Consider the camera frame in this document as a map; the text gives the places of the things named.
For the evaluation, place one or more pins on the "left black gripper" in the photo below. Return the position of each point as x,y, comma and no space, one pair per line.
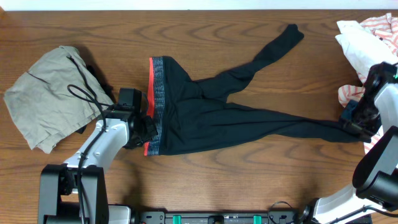
151,132

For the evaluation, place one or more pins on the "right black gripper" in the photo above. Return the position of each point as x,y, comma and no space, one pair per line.
367,130

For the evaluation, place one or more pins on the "black leggings with red waistband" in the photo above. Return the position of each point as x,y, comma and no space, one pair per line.
194,116

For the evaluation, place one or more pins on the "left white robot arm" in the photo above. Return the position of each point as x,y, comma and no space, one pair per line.
75,191

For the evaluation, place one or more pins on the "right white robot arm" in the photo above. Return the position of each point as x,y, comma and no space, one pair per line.
374,185

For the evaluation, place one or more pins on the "blue patterned garment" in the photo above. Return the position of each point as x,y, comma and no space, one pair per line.
348,111

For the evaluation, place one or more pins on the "white shirt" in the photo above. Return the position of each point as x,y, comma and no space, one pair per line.
362,49

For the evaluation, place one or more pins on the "khaki folded garment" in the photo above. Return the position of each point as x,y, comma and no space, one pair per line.
50,101

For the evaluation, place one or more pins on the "red white striped garment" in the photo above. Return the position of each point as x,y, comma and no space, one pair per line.
385,29

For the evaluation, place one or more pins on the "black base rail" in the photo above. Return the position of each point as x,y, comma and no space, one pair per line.
214,217

